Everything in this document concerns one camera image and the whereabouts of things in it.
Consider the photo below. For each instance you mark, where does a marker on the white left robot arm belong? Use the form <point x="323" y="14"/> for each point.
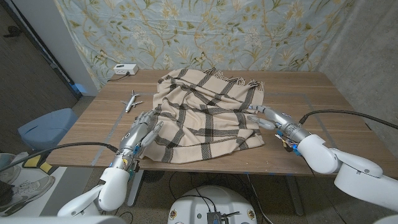
<point x="112" y="189"/>

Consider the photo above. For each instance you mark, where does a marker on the black round fan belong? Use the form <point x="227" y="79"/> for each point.
<point x="152" y="176"/>

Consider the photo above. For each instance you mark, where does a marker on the small blue object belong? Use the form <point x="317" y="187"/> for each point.
<point x="80" y="88"/>

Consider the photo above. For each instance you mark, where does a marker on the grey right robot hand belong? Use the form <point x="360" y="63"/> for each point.
<point x="280" y="119"/>

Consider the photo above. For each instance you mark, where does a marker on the floral printed backdrop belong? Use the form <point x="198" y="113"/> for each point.
<point x="202" y="31"/>

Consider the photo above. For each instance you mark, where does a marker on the white toy plane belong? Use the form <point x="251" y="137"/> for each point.
<point x="130" y="102"/>

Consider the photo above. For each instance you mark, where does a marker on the grey table leg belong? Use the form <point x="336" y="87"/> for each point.
<point x="295" y="196"/>

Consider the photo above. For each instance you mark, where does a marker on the blue-grey stool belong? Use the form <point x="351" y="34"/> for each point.
<point x="46" y="129"/>

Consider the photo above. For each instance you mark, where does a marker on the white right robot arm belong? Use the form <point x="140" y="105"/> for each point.
<point x="357" y="177"/>

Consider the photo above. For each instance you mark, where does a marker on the white table leg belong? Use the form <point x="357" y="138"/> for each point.
<point x="136" y="189"/>

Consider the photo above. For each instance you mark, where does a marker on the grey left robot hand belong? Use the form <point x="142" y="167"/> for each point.
<point x="133" y="137"/>

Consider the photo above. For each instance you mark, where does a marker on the yellow black pad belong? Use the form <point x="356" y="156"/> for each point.
<point x="32" y="160"/>

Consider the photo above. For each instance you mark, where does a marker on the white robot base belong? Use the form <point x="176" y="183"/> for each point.
<point x="196" y="202"/>

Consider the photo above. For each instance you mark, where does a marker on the white power strip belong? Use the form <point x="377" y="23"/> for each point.
<point x="125" y="69"/>

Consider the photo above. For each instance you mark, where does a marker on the black box on base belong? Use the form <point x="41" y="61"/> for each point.
<point x="214" y="218"/>

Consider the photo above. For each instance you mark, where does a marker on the grey white sneaker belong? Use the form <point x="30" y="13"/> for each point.
<point x="31" y="193"/>
<point x="9" y="172"/>

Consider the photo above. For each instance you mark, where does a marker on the beige plaid scarf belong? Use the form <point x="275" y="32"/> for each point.
<point x="205" y="124"/>

